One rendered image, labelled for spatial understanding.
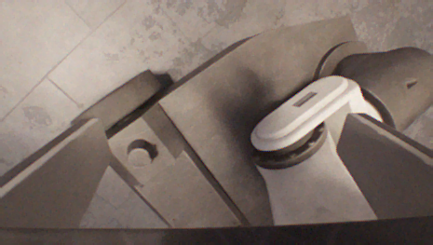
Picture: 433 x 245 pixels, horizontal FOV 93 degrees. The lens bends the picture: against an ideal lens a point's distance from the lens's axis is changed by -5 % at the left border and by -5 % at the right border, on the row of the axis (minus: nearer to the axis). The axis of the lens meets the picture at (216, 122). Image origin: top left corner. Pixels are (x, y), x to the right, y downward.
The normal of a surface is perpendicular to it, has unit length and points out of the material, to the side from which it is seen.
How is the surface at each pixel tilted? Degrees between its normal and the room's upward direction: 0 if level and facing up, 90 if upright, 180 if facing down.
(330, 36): 0
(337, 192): 90
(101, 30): 0
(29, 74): 0
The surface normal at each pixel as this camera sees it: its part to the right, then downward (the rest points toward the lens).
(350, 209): -0.52, -0.78
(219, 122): 0.26, 0.23
